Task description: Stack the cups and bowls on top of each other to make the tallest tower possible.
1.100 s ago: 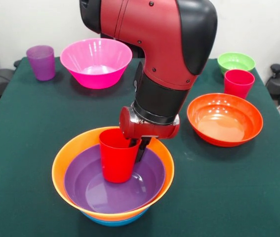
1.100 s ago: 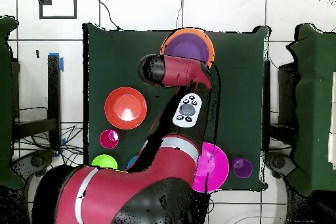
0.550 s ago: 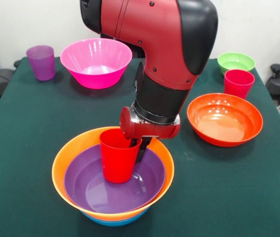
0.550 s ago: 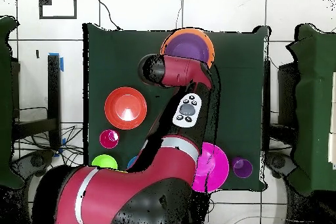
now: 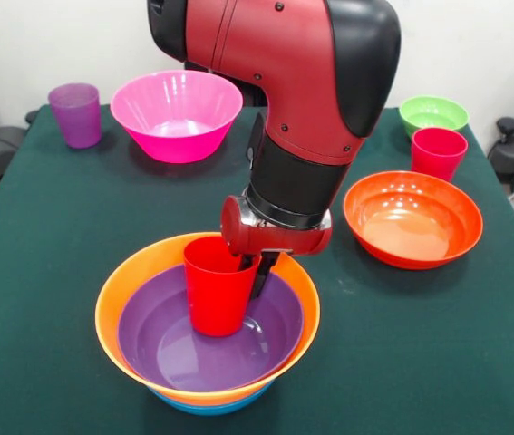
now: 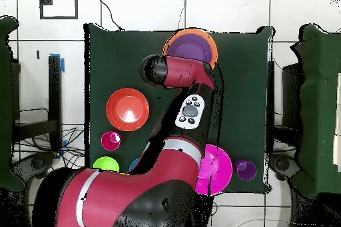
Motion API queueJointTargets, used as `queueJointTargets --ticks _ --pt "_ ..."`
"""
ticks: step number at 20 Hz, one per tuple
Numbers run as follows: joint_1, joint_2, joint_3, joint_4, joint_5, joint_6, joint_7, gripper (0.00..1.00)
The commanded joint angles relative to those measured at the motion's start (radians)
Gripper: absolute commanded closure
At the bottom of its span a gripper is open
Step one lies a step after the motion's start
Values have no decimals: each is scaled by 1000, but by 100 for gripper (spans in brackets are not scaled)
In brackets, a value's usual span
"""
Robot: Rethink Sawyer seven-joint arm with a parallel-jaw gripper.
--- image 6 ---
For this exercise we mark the purple bowl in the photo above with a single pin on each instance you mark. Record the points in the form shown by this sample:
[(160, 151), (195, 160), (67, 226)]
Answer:
[(190, 47)]

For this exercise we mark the pink bowl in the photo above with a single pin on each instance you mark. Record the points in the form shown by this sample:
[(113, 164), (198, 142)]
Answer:
[(215, 169)]

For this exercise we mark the orange bowl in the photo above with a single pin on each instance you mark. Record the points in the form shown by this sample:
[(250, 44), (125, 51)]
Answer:
[(190, 31)]

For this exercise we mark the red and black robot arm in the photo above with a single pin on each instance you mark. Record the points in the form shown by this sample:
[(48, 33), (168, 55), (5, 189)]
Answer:
[(149, 184)]

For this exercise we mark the red-orange bowl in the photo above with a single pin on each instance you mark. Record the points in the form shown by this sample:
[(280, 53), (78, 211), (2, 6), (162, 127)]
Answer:
[(117, 109)]

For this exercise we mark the small blue bowl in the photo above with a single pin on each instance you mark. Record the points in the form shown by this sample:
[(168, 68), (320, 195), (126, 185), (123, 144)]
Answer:
[(134, 164)]

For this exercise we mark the crimson cup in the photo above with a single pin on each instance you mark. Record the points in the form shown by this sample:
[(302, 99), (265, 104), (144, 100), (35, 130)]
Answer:
[(108, 141)]

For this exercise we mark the dark green tablecloth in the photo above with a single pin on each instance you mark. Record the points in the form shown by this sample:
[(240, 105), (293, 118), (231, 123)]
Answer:
[(120, 59)]

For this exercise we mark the purple cup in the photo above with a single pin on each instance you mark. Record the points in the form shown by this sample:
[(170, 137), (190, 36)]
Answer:
[(246, 171)]

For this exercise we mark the blue tape strip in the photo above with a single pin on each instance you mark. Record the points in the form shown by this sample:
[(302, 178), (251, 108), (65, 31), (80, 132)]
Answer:
[(63, 66)]

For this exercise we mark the black stand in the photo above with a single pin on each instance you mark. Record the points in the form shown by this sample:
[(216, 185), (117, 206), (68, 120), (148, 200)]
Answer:
[(291, 91), (54, 91)]

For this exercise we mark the black wheeled base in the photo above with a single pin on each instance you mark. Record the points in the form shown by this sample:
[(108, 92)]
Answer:
[(282, 164), (38, 163)]

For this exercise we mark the green cloth side table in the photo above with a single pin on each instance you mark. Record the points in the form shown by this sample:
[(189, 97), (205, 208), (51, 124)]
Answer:
[(5, 104), (319, 104)]

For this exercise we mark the white box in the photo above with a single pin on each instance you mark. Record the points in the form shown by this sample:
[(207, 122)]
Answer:
[(338, 152)]

